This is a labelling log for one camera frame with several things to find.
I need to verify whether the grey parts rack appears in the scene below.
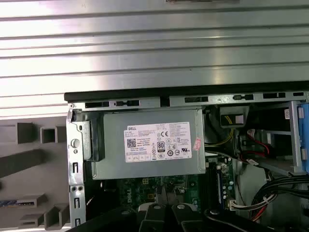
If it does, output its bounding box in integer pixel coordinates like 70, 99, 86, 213
0, 118, 73, 230

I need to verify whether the RAM stick on rack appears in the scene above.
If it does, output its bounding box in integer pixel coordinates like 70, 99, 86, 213
0, 199, 36, 208

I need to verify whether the blue plastic drive carrier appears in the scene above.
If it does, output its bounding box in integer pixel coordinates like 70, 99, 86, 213
297, 101, 309, 175

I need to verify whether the orange wire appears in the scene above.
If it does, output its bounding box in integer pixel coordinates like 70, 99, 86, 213
250, 209, 265, 222

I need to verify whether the grey white wire bundle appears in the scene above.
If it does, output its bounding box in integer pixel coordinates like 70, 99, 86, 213
205, 151, 259, 167

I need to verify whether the black cable bundle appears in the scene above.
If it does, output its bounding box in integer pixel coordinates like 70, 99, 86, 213
251, 174, 309, 222

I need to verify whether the silver drive cage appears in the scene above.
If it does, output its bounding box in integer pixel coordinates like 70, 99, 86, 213
255, 100, 309, 178

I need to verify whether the black open PC case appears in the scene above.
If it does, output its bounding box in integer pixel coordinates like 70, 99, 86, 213
64, 84, 309, 229

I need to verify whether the green motherboard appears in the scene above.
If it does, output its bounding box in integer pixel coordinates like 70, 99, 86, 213
85, 154, 239, 219

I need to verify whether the installed black RAM stick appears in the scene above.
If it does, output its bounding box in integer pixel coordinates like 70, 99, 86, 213
215, 161, 224, 206
207, 161, 217, 210

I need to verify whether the yellow wire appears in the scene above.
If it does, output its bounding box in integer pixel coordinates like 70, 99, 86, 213
205, 115, 235, 147

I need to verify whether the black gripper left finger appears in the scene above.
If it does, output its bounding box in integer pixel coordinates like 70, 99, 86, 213
71, 185, 170, 232

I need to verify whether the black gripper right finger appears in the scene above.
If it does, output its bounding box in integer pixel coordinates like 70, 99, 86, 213
169, 189, 257, 232

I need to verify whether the grey power supply unit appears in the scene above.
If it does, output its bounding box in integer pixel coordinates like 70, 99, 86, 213
83, 108, 206, 181

